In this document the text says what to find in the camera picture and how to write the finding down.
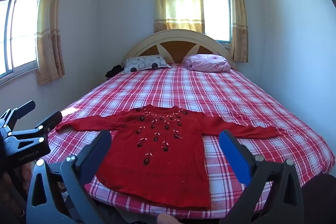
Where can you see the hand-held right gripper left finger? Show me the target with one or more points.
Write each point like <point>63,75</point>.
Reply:
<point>104,146</point>

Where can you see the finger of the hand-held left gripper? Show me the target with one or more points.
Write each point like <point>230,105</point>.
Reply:
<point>25,106</point>
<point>50,119</point>

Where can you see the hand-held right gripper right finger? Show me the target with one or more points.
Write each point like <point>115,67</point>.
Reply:
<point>233,154</point>

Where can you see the red knitted sweater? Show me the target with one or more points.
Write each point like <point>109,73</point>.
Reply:
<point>157,169</point>

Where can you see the bed with red plaid sheet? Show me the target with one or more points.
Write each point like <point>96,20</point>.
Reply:
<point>210,87</point>

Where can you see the dark cloth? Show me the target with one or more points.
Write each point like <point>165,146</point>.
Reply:
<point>114,71</point>

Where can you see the large sliding window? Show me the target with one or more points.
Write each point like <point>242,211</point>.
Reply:
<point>18,29</point>

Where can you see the grey patterned pillow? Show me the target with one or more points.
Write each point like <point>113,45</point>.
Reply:
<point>145,63</point>

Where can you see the pink pillow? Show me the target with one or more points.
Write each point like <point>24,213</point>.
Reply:
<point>207,62</point>

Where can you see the cream wooden headboard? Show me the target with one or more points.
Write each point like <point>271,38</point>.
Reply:
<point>178,37</point>

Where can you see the small sliding window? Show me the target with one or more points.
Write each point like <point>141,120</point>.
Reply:
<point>216,14</point>

